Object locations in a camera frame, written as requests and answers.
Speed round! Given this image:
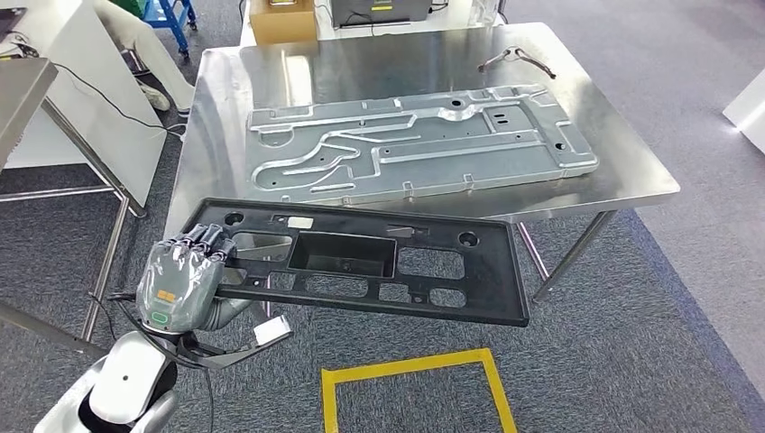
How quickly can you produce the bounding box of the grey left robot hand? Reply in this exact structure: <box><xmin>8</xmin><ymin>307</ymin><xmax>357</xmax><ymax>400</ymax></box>
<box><xmin>135</xmin><ymin>224</ymin><xmax>253</xmax><ymax>334</ymax></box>

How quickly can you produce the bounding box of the black plastic panel part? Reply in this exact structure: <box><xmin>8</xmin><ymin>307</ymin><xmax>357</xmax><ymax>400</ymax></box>
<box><xmin>179</xmin><ymin>198</ymin><xmax>531</xmax><ymax>328</ymax></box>

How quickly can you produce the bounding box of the stainless steel workbench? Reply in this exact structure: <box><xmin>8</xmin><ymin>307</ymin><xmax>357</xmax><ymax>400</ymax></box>
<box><xmin>164</xmin><ymin>23</ymin><xmax>681</xmax><ymax>303</ymax></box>

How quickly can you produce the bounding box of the white board panel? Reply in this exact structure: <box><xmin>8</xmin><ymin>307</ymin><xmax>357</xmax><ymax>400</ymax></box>
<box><xmin>0</xmin><ymin>0</ymin><xmax>169</xmax><ymax>207</ymax></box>

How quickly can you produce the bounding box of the yellow floor tape square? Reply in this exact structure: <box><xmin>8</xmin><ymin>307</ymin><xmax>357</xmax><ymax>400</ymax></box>
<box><xmin>321</xmin><ymin>348</ymin><xmax>518</xmax><ymax>433</ymax></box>

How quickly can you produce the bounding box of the seated person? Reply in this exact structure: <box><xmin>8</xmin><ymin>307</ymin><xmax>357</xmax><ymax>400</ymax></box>
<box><xmin>92</xmin><ymin>0</ymin><xmax>196</xmax><ymax>115</ymax></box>

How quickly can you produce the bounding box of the steel side table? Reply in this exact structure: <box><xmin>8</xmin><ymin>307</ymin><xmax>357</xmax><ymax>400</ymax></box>
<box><xmin>0</xmin><ymin>58</ymin><xmax>148</xmax><ymax>360</ymax></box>

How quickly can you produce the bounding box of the small blue step stool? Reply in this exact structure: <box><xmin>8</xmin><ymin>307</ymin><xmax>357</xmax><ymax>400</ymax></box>
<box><xmin>143</xmin><ymin>0</ymin><xmax>198</xmax><ymax>58</ymax></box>

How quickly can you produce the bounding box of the stamped grey metal plate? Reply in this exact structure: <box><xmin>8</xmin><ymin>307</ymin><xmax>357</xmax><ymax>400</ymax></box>
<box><xmin>244</xmin><ymin>83</ymin><xmax>600</xmax><ymax>207</ymax></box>

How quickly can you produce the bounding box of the brown cardboard box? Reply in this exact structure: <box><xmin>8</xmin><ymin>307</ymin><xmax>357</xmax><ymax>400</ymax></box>
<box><xmin>249</xmin><ymin>0</ymin><xmax>318</xmax><ymax>46</ymax></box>

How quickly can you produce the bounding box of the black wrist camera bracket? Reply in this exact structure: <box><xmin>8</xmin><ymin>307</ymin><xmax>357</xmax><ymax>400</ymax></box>
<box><xmin>179</xmin><ymin>334</ymin><xmax>282</xmax><ymax>371</ymax></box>

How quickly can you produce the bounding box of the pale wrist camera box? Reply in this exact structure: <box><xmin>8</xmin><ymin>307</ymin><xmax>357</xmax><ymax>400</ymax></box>
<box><xmin>253</xmin><ymin>315</ymin><xmax>293</xmax><ymax>346</ymax></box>

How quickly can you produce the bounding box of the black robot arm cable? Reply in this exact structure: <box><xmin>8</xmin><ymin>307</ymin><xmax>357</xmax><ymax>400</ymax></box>
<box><xmin>89</xmin><ymin>292</ymin><xmax>217</xmax><ymax>433</ymax></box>

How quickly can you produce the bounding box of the black floor cable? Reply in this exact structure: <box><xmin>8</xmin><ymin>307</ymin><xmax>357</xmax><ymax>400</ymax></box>
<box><xmin>53</xmin><ymin>62</ymin><xmax>187</xmax><ymax>142</ymax></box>

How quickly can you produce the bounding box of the white lit pedestal block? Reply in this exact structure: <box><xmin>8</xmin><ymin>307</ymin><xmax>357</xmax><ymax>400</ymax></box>
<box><xmin>723</xmin><ymin>67</ymin><xmax>765</xmax><ymax>157</ymax></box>

